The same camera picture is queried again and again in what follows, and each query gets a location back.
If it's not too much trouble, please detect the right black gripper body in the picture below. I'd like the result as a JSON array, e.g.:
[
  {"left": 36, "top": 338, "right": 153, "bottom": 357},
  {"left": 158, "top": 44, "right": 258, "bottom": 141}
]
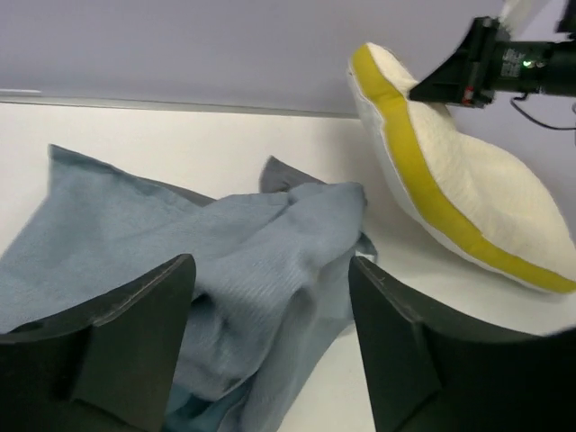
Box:
[{"left": 459, "top": 15, "right": 575, "bottom": 106}]

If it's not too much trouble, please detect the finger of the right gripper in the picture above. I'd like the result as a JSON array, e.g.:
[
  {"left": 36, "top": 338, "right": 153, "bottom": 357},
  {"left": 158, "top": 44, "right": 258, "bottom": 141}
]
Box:
[{"left": 408, "top": 41, "right": 471, "bottom": 104}]

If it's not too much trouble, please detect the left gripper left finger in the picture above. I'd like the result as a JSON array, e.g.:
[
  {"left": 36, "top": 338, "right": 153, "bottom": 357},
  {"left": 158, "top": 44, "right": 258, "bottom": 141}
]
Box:
[{"left": 1, "top": 255, "right": 196, "bottom": 432}]

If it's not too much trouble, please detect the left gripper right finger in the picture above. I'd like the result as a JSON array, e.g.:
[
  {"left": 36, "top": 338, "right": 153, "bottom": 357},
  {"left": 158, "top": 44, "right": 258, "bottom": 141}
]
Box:
[{"left": 348, "top": 257, "right": 575, "bottom": 431}]

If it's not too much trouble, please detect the cream pillow with yellow band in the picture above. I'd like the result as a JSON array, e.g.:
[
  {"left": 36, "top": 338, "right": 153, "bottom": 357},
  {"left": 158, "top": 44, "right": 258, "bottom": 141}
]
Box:
[{"left": 348, "top": 42, "right": 575, "bottom": 294}]

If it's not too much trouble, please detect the striped blue beige pillowcase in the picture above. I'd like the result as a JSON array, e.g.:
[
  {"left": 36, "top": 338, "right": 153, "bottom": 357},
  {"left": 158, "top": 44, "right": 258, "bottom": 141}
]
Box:
[{"left": 1, "top": 146, "right": 374, "bottom": 431}]

